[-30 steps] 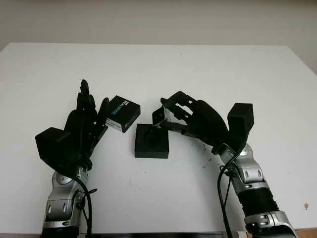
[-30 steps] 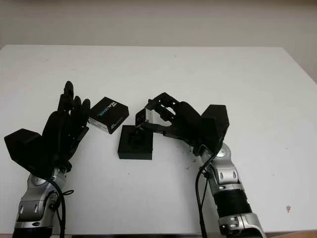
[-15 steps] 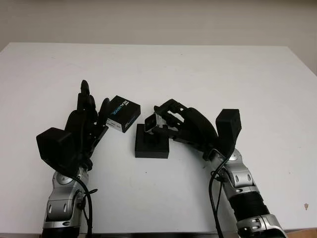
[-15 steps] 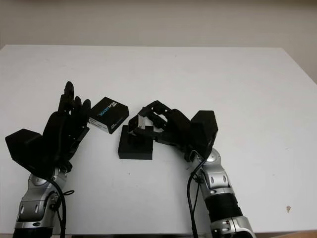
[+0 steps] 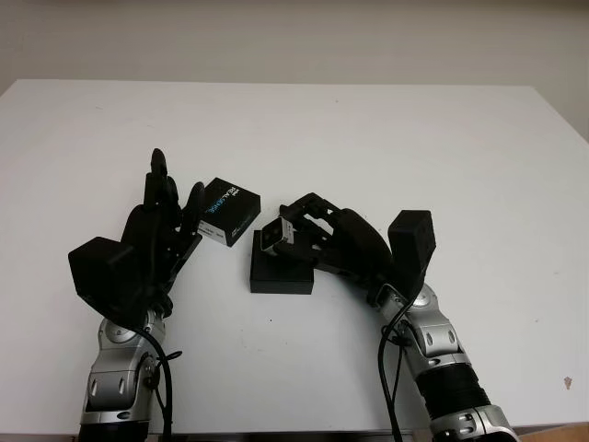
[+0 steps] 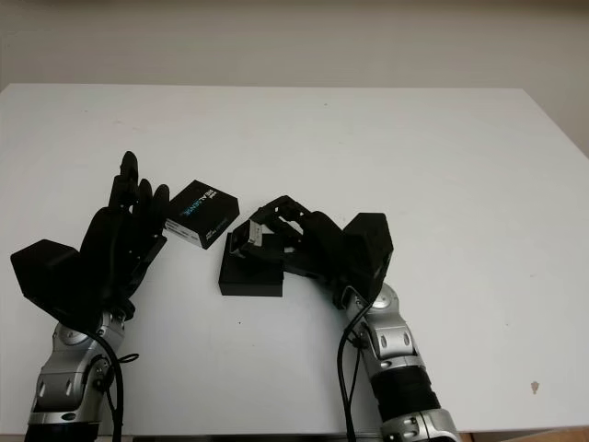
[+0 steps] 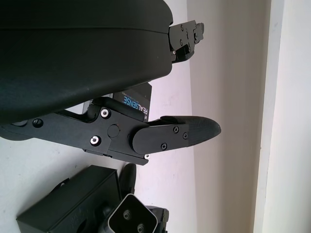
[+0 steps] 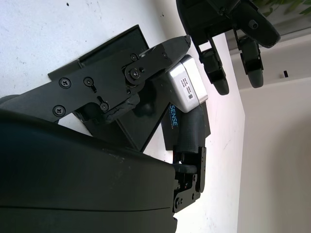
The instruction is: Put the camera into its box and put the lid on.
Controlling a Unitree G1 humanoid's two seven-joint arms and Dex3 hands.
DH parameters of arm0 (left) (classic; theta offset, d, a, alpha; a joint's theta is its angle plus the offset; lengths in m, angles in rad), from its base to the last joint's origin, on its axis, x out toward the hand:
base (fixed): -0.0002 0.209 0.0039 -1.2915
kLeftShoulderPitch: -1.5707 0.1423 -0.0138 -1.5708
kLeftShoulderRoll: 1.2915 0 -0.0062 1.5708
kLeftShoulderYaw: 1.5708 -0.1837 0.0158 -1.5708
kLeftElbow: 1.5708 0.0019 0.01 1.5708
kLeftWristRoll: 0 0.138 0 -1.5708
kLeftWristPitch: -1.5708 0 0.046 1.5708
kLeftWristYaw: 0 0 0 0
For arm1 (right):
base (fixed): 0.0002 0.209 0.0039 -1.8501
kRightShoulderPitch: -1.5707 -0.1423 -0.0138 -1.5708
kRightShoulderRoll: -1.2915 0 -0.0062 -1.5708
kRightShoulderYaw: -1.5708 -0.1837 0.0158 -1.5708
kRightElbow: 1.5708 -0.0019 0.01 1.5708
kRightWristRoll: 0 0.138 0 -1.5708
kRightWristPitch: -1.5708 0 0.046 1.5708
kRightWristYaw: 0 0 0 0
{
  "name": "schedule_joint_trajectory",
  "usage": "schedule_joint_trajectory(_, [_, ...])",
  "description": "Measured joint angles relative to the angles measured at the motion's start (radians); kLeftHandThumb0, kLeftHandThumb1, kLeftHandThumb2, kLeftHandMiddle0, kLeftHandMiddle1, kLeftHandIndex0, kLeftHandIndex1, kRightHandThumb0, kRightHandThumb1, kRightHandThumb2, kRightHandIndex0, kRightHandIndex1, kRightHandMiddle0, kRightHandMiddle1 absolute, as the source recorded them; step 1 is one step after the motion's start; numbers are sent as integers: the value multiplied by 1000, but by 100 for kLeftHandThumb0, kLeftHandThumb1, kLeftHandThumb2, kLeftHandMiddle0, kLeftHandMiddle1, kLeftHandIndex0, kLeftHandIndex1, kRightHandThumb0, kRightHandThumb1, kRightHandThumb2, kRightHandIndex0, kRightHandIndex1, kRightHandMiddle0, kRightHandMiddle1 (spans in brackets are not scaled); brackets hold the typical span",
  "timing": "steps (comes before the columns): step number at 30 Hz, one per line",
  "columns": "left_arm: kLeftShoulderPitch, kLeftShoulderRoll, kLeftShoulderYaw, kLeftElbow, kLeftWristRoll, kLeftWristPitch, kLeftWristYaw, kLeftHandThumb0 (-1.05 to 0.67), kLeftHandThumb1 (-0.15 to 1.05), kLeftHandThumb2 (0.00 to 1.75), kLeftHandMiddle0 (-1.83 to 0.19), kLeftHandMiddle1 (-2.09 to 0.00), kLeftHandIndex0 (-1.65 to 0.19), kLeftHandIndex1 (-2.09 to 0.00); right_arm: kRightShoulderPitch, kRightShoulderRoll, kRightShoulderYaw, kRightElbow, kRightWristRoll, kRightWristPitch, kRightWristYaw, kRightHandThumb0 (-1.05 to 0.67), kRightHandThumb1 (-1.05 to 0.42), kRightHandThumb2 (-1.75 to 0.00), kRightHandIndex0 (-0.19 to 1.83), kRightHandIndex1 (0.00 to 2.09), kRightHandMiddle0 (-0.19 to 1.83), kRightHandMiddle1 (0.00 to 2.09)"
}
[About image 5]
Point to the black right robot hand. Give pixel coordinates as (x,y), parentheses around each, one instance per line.
(354,244)

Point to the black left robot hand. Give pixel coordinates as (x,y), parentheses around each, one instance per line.
(147,235)

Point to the small silver depth camera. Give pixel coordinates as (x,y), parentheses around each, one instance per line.
(276,235)

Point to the black RealSense box lid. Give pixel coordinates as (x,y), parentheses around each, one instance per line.
(230,207)

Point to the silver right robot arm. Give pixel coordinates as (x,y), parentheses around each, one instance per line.
(451,368)

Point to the black box base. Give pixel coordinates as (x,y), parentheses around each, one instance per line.
(276,278)

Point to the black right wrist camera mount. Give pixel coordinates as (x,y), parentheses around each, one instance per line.
(412,248)

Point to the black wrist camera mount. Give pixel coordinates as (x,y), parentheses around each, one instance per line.
(101,271)
(412,248)

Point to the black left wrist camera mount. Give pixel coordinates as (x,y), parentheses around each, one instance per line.
(101,271)

